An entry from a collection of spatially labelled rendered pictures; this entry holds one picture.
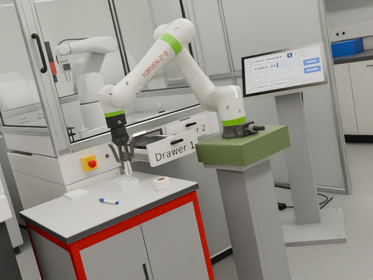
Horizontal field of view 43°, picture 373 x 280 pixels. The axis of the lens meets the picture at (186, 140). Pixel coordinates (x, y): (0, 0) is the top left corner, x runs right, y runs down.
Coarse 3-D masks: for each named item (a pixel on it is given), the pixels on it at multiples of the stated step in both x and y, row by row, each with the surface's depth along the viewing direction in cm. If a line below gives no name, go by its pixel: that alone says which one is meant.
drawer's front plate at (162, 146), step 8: (176, 136) 233; (184, 136) 236; (192, 136) 239; (152, 144) 225; (160, 144) 228; (168, 144) 231; (176, 144) 233; (184, 144) 236; (152, 152) 226; (160, 152) 228; (168, 152) 231; (176, 152) 234; (184, 152) 236; (192, 152) 239; (152, 160) 226; (160, 160) 228; (168, 160) 231
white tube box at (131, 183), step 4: (132, 176) 226; (116, 180) 226; (120, 180) 224; (128, 180) 222; (132, 180) 219; (136, 180) 217; (116, 184) 223; (120, 184) 215; (124, 184) 215; (128, 184) 216; (132, 184) 217; (136, 184) 217; (120, 188) 217; (124, 188) 215; (128, 188) 216; (132, 188) 217
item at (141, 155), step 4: (152, 136) 267; (168, 136) 256; (128, 148) 245; (136, 148) 240; (124, 152) 249; (136, 152) 239; (140, 152) 236; (144, 152) 232; (124, 156) 251; (136, 156) 240; (140, 156) 236; (144, 156) 233; (136, 160) 242; (140, 160) 237; (144, 160) 234; (148, 160) 231
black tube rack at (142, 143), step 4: (156, 136) 260; (160, 136) 257; (164, 136) 255; (140, 140) 258; (144, 140) 256; (148, 140) 253; (152, 140) 251; (156, 140) 248; (128, 144) 253; (136, 144) 248; (140, 144) 245; (144, 144) 243; (140, 148) 245; (144, 148) 248
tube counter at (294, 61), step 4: (288, 60) 297; (292, 60) 296; (296, 60) 295; (272, 64) 300; (276, 64) 299; (280, 64) 298; (284, 64) 297; (288, 64) 296; (292, 64) 295; (272, 68) 298
